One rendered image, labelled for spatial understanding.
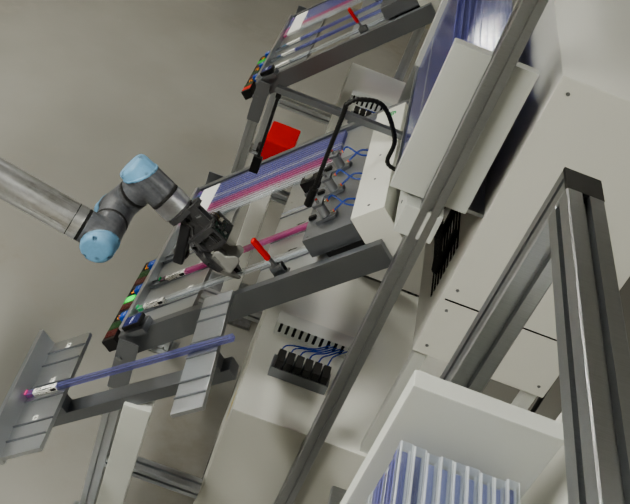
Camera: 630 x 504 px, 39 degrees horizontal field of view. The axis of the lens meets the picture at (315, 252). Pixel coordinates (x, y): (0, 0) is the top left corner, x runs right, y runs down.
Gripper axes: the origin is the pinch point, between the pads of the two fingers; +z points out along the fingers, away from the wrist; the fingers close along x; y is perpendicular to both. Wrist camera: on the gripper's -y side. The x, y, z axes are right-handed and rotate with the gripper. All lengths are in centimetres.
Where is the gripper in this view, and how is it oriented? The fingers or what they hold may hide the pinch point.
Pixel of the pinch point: (234, 273)
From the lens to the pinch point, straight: 209.1
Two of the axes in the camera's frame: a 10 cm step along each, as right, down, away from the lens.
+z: 6.6, 6.7, 3.4
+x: 1.7, -5.7, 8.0
